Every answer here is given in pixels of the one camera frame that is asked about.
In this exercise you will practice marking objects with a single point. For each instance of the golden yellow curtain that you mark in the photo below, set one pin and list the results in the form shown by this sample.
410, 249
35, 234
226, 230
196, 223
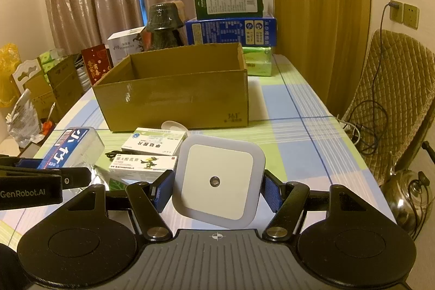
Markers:
316, 18

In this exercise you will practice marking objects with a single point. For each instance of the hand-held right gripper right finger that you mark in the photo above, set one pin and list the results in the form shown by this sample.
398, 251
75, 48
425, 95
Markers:
271, 192

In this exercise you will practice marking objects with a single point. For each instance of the white plastic spoon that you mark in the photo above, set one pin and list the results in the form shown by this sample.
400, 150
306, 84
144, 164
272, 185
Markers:
173, 127

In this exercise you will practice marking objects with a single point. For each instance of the white green medicine box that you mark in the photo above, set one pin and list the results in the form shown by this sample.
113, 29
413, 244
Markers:
153, 142

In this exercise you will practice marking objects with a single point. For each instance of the green tissue pack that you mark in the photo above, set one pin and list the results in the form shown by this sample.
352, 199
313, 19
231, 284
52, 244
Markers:
260, 69
258, 54

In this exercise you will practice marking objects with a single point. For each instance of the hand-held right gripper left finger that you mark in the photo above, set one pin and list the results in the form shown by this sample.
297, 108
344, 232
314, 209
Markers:
162, 192

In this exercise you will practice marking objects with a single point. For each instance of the stack of white bowls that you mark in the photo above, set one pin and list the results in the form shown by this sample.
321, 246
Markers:
83, 76

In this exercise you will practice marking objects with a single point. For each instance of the pile of green tissue packs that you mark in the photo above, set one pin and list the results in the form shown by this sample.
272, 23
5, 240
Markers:
51, 60

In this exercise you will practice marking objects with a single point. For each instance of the red gift box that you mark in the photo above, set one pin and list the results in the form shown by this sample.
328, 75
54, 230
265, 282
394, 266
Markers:
97, 64

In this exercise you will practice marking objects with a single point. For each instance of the white medicine box bird print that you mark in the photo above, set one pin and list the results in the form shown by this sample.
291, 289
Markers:
142, 166

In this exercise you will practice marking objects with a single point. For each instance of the silver foil pack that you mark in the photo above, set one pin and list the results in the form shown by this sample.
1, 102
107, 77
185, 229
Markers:
100, 176

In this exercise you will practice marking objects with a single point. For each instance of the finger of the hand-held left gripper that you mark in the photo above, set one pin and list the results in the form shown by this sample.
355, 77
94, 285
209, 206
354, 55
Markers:
71, 176
30, 163

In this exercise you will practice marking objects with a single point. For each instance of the steel kettle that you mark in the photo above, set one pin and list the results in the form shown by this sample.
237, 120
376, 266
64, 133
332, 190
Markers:
402, 198

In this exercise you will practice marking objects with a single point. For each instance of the brown cardboard storage box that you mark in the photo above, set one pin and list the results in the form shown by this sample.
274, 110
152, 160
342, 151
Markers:
57, 86

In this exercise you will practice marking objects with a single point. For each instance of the small black clip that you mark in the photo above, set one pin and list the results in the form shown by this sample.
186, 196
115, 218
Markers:
111, 154

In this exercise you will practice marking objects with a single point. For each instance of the empty wall socket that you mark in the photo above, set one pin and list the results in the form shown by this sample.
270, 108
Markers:
410, 16

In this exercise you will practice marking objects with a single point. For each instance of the white cutout cardboard piece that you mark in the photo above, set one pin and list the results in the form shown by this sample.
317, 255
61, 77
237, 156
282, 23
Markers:
27, 72

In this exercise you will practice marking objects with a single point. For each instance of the wall socket with plug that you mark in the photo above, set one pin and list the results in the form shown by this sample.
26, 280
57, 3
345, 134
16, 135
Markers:
396, 12

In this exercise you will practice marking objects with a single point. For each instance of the large blue carton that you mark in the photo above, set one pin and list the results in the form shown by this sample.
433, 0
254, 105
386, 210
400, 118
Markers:
231, 31

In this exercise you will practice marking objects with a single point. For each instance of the white appliance box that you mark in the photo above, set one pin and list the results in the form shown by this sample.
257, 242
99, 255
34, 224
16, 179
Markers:
127, 43

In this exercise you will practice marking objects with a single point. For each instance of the dark green wrapped bowl stack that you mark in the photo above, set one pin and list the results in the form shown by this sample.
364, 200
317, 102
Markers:
162, 23

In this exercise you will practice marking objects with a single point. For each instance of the checked tablecloth desktop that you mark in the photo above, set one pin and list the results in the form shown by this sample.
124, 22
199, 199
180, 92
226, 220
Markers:
289, 127

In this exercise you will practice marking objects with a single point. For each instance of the white square night light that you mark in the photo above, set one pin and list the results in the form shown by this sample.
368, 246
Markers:
217, 179

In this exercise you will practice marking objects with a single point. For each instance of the yellow plastic bag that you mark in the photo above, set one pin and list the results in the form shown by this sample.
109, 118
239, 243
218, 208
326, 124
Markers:
8, 72

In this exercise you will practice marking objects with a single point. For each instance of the quilted cover chair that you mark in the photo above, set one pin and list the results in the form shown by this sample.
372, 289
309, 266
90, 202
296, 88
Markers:
394, 99

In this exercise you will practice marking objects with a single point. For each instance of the white printed plastic bag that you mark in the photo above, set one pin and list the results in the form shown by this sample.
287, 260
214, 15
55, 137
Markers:
23, 120

